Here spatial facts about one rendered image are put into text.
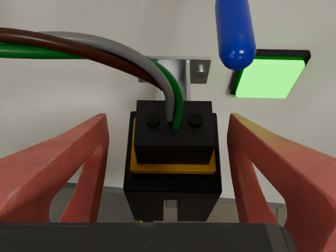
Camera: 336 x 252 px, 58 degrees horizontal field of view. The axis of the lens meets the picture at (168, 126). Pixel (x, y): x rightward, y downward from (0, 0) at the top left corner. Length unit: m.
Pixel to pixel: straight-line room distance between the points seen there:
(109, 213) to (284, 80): 1.24
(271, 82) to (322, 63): 0.03
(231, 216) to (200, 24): 1.38
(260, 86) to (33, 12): 0.14
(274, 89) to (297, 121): 0.07
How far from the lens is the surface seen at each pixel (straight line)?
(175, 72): 0.20
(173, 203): 0.16
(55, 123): 0.28
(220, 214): 1.50
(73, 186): 0.43
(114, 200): 1.36
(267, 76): 0.20
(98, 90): 0.22
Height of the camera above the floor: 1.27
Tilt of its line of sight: 76 degrees down
